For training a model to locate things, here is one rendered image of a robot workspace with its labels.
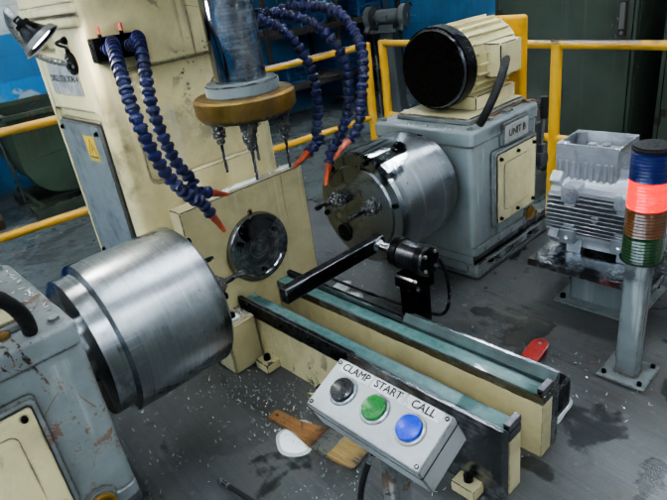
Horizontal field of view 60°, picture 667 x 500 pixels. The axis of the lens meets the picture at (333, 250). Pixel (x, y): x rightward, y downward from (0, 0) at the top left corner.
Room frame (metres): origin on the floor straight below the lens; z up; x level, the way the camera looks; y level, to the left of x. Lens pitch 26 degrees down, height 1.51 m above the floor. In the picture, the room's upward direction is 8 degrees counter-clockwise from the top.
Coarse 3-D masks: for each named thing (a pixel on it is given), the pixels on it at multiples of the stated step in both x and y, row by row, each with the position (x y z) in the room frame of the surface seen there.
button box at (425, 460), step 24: (360, 384) 0.53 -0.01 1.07; (384, 384) 0.52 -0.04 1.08; (312, 408) 0.53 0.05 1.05; (336, 408) 0.51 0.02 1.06; (360, 408) 0.50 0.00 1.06; (408, 408) 0.48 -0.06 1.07; (432, 408) 0.47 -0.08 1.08; (360, 432) 0.48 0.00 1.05; (384, 432) 0.46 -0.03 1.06; (432, 432) 0.44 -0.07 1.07; (456, 432) 0.45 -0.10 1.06; (384, 456) 0.45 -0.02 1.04; (408, 456) 0.43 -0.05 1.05; (432, 456) 0.42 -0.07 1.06; (432, 480) 0.42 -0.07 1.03
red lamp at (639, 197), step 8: (632, 184) 0.79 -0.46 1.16; (632, 192) 0.79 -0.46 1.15; (640, 192) 0.77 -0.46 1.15; (648, 192) 0.77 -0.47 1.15; (656, 192) 0.76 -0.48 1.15; (664, 192) 0.76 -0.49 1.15; (632, 200) 0.78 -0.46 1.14; (640, 200) 0.77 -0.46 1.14; (648, 200) 0.77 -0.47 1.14; (656, 200) 0.76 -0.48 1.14; (664, 200) 0.76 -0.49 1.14; (632, 208) 0.78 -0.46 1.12; (640, 208) 0.77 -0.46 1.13; (648, 208) 0.77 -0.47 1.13; (656, 208) 0.76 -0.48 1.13; (664, 208) 0.77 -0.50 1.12
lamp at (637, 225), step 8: (624, 216) 0.80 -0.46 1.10; (632, 216) 0.78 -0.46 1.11; (640, 216) 0.77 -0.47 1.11; (648, 216) 0.77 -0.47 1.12; (656, 216) 0.76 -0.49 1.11; (664, 216) 0.77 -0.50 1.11; (624, 224) 0.80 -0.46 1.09; (632, 224) 0.78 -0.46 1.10; (640, 224) 0.77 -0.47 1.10; (648, 224) 0.77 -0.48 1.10; (656, 224) 0.76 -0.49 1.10; (664, 224) 0.77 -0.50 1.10; (624, 232) 0.80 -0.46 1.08; (632, 232) 0.78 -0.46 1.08; (640, 232) 0.77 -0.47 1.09; (648, 232) 0.77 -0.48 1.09; (656, 232) 0.76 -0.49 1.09; (664, 232) 0.77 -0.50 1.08
